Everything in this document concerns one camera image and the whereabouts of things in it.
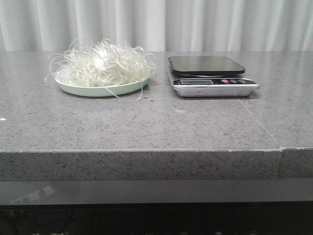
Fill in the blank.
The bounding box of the white pleated curtain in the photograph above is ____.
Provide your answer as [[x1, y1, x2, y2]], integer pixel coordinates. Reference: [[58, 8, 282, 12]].
[[0, 0, 313, 51]]

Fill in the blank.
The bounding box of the white vermicelli noodle bundle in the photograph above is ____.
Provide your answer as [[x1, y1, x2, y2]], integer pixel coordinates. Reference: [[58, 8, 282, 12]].
[[49, 39, 157, 87]]

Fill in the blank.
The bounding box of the silver digital kitchen scale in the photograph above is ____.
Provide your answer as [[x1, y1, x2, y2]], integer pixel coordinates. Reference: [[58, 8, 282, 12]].
[[168, 55, 259, 97]]

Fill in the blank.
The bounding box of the pale green round plate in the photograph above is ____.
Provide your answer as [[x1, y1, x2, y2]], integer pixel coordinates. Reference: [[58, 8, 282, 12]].
[[54, 74, 149, 97]]

